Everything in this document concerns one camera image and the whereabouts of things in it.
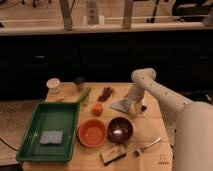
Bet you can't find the grey blue towel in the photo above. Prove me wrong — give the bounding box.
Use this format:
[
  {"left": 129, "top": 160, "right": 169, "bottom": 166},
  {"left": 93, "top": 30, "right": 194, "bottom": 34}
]
[{"left": 110, "top": 99, "right": 131, "bottom": 113}]

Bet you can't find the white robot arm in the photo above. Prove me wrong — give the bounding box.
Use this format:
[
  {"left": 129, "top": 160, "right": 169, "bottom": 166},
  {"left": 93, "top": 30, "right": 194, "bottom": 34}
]
[{"left": 131, "top": 68, "right": 213, "bottom": 171}]

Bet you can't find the dark purple bowl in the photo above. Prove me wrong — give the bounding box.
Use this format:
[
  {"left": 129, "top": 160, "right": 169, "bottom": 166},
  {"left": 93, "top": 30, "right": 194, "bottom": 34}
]
[{"left": 107, "top": 117, "right": 133, "bottom": 143}]

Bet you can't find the orange red bowl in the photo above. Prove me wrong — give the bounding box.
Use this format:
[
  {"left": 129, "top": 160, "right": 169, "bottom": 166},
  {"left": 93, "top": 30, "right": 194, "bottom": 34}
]
[{"left": 77, "top": 119, "right": 107, "bottom": 148}]

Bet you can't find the bunch of dark grapes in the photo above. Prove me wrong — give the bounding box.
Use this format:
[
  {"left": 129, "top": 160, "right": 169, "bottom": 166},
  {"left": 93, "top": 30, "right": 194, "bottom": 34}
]
[{"left": 98, "top": 87, "right": 114, "bottom": 102}]

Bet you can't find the small orange fruit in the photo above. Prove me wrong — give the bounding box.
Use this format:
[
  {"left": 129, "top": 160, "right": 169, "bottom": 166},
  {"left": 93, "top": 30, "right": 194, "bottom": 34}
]
[{"left": 91, "top": 103, "right": 103, "bottom": 116}]

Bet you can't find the silver fork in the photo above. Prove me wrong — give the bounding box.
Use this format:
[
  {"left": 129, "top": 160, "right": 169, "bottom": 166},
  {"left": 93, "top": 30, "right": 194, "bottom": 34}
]
[{"left": 133, "top": 137, "right": 162, "bottom": 157}]

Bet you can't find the wooden block brush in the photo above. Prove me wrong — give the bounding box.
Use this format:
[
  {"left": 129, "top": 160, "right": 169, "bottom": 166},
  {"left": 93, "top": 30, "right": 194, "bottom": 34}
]
[{"left": 100, "top": 145, "right": 127, "bottom": 165}]

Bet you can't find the green cucumber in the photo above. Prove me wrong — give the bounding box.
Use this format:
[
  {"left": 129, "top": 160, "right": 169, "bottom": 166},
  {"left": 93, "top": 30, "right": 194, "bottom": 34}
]
[{"left": 77, "top": 87, "right": 91, "bottom": 103}]

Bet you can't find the green plastic tray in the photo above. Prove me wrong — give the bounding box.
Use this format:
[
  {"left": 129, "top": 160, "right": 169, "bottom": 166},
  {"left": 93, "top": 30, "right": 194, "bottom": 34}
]
[{"left": 16, "top": 102, "right": 80, "bottom": 162}]

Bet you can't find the blue sponge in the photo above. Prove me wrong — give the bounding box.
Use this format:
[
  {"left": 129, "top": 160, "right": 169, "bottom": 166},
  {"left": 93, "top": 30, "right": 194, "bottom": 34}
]
[{"left": 40, "top": 130, "right": 63, "bottom": 145}]

